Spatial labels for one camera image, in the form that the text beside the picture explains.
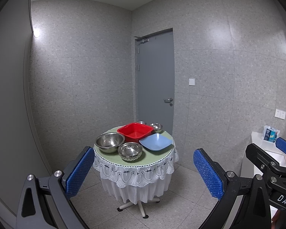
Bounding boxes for door handle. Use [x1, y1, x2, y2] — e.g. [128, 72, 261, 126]
[164, 98, 174, 106]

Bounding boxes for grey door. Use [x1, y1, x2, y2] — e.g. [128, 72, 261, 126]
[135, 28, 174, 134]

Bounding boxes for blue square plastic plate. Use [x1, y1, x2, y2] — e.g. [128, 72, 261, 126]
[139, 133, 173, 152]

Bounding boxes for small steel bowl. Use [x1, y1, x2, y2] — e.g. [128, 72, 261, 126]
[136, 121, 147, 125]
[150, 123, 163, 133]

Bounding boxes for white wall switch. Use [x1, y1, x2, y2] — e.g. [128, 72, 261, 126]
[189, 78, 195, 86]

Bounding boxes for large steel bowl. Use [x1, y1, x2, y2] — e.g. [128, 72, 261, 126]
[95, 132, 125, 154]

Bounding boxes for blue white package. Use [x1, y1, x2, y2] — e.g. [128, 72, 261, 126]
[262, 126, 280, 143]

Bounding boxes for white double wall socket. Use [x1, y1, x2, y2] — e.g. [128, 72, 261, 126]
[274, 109, 286, 120]

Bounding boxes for medium steel bowl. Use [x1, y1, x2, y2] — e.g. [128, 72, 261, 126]
[118, 142, 143, 162]

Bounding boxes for door closer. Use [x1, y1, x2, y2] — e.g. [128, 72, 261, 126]
[134, 36, 149, 44]

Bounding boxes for round table green white cloth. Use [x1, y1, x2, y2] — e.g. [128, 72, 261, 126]
[93, 131, 179, 219]

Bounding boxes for red square plastic basin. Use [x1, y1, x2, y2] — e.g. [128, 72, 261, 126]
[117, 123, 153, 143]

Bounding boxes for small steel bowl back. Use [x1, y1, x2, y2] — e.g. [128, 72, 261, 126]
[136, 121, 147, 125]

